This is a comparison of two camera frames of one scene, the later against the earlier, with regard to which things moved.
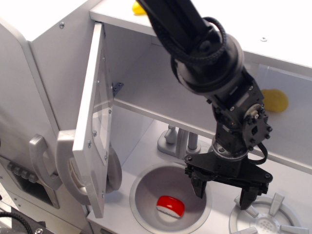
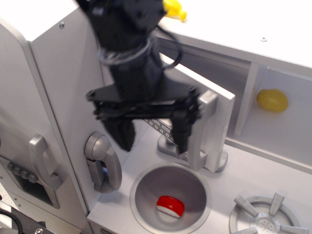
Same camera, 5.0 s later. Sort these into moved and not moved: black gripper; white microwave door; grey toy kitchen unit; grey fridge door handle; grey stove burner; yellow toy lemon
Moved: black gripper; white microwave door
Not moved: grey fridge door handle; yellow toy lemon; grey stove burner; grey toy kitchen unit
